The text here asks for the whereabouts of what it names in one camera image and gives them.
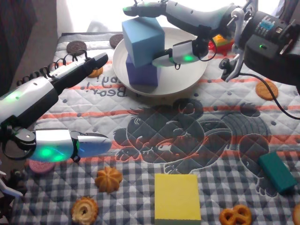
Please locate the teal rectangular block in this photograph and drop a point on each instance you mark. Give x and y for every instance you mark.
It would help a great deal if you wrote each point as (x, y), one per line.
(277, 173)

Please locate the blue foam cube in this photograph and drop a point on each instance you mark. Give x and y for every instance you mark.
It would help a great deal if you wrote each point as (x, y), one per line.
(143, 39)

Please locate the orange and green toy brick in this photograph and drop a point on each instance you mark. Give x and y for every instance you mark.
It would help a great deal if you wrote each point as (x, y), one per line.
(220, 41)

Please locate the yellow foam cube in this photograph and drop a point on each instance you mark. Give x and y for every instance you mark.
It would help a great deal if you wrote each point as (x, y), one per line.
(177, 197)

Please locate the orange swirl cookie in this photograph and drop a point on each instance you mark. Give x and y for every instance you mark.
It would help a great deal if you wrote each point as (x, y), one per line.
(96, 73)

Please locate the round tan biscuit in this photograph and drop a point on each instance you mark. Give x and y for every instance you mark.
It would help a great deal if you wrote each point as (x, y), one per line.
(260, 91)

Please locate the cream round plate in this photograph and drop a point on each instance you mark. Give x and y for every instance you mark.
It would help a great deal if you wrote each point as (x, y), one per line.
(178, 79)

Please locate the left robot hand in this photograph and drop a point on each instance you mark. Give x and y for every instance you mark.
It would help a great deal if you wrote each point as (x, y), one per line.
(30, 93)

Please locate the purple foam cube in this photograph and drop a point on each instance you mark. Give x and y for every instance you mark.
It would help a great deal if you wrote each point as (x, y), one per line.
(140, 75)

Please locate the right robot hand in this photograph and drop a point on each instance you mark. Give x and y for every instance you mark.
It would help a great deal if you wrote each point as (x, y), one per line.
(199, 18)

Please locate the rosette butter cookie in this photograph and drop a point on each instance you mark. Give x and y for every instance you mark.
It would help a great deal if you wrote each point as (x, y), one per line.
(108, 179)

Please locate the pink sandwich cookie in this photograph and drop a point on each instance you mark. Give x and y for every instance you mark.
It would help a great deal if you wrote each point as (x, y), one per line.
(41, 167)

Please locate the dark curtain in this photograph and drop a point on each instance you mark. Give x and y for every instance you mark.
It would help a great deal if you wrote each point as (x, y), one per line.
(14, 35)

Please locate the pretzel shaped cookie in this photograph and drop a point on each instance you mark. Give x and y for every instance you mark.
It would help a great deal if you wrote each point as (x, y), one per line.
(234, 216)

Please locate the grey quilt with printed bear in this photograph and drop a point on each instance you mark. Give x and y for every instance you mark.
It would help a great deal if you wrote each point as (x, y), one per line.
(93, 117)

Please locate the chocolate sandwich cookie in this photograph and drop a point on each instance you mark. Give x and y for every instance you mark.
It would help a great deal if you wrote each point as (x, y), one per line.
(75, 47)
(115, 40)

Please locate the small tan cookie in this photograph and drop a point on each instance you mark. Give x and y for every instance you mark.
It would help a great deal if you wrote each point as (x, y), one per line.
(297, 214)

